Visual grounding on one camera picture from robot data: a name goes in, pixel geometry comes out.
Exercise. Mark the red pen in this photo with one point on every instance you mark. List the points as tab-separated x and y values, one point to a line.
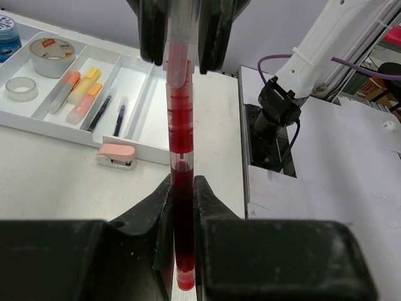
181	156

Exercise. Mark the small white die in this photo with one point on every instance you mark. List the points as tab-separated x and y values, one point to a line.
389	126

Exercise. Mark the brown packing tape roll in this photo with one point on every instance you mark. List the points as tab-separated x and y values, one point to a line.
51	57

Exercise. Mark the black pen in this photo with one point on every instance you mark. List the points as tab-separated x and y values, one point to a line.
100	113

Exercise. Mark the orange pink highlighter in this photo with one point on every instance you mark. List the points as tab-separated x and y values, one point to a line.
82	108

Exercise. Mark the clear tape roll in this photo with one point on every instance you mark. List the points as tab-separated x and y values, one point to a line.
21	89

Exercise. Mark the pink white eraser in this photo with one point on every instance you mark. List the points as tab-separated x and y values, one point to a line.
117	156

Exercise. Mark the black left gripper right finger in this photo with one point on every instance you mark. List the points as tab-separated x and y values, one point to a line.
274	259

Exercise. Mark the yellow white highlighter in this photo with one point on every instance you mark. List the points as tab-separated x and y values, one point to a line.
84	85

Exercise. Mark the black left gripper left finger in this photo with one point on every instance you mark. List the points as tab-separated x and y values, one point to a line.
128	258

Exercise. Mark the blue tape roll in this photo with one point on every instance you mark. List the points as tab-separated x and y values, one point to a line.
9	38

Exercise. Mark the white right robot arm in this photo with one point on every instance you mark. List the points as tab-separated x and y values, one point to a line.
167	29

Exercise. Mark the purple pen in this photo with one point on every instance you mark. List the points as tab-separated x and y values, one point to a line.
121	113

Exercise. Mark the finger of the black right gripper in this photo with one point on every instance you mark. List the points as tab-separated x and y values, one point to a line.
152	19
215	24

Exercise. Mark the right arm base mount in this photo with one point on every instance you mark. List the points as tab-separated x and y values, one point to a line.
264	149

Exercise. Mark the white compartment tray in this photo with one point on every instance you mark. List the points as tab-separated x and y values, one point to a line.
59	87

